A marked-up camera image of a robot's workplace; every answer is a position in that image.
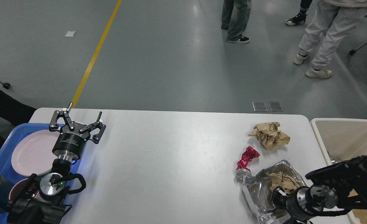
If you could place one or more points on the pink HOME mug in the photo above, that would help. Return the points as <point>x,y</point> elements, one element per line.
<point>19,186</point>

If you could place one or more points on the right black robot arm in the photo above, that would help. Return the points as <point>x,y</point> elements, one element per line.
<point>336,190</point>

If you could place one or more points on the white rolling chair base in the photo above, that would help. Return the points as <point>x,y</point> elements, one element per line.
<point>5,85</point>

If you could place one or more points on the right metal floor plate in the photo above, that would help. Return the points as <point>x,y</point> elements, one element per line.
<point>275,106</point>

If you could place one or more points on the red foil wrapper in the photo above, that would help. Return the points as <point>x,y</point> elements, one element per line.
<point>248,155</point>

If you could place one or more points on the seated person black pants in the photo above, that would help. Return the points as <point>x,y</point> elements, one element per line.
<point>14,111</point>

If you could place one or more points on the metal floor plate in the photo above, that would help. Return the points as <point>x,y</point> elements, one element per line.
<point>259,106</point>
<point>275,106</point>

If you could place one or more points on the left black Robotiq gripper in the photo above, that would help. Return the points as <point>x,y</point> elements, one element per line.
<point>71,143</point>

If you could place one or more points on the person black red-striped pants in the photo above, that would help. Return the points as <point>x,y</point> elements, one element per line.
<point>301,16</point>

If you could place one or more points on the brown paper in foil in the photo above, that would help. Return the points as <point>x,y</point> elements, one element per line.
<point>286,182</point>

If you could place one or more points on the foil sheet bottom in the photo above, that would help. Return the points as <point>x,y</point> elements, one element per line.
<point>258,194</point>

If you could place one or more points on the person grey sweatpants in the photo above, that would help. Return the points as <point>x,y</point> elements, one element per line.
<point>332,22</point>

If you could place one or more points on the left metal floor plate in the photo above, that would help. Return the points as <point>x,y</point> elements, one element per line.
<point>259,106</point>

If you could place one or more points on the tripod stand leg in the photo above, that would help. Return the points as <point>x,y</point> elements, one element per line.
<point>353,51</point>

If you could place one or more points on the crumpled brown paper ball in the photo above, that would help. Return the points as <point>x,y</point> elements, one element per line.
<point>269,135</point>

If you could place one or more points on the beige plastic bin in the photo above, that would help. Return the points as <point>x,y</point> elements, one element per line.
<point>342,138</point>

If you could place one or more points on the person black hoodie faded jeans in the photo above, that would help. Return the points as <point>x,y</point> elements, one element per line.
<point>234,19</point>

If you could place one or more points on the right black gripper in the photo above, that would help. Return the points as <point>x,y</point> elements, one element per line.
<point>294,203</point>

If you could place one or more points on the pink plate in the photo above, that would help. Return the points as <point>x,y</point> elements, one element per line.
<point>34,153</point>

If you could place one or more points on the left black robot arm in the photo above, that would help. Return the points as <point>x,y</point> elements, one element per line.
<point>41,199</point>

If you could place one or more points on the foil sheet top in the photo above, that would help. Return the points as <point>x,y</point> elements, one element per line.
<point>333,160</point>

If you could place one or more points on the foil sheet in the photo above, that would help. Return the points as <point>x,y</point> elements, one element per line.
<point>258,194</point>
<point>333,160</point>

